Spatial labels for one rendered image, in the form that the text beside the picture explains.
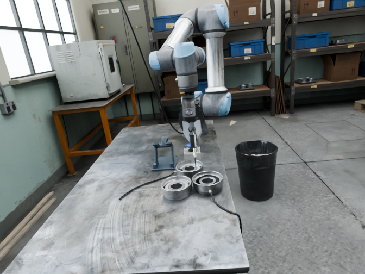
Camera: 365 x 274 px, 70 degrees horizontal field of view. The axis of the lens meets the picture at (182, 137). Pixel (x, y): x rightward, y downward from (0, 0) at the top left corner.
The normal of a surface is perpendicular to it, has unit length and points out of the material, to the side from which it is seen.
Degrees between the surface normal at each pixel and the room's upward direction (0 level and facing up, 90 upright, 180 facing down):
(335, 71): 90
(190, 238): 0
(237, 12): 93
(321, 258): 0
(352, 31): 90
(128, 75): 90
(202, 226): 0
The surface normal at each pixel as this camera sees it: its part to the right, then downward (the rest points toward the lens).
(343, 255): -0.11, -0.94
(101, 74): -0.04, 0.34
